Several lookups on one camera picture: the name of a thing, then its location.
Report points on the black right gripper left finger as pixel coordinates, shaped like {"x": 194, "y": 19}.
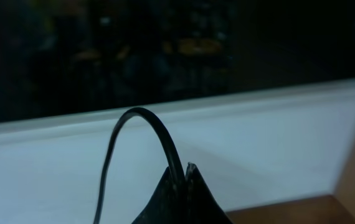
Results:
{"x": 163, "y": 207}

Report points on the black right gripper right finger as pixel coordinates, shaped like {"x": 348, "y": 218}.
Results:
{"x": 201, "y": 205}

